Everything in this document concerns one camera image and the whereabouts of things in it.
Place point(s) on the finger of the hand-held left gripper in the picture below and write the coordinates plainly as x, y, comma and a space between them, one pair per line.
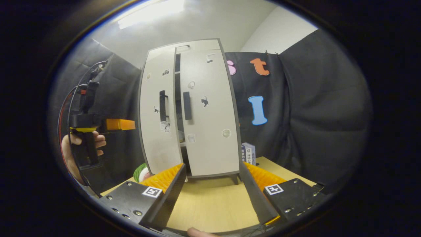
120, 124

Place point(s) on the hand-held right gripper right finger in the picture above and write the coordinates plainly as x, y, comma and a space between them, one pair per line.
252, 192

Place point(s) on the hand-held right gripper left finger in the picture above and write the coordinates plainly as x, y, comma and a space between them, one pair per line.
172, 192

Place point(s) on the white cabinet door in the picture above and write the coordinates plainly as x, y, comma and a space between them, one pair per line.
153, 138
210, 148

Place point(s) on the white shoe cabinet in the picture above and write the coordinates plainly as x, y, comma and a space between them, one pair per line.
177, 69

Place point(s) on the watermelon slice toy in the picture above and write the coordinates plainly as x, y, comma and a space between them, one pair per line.
140, 171

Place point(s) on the white and blue carton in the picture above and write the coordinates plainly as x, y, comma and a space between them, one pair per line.
249, 154

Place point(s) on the small black object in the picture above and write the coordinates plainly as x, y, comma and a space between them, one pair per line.
319, 186

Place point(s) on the black backdrop cloth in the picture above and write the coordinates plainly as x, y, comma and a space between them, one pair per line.
312, 98

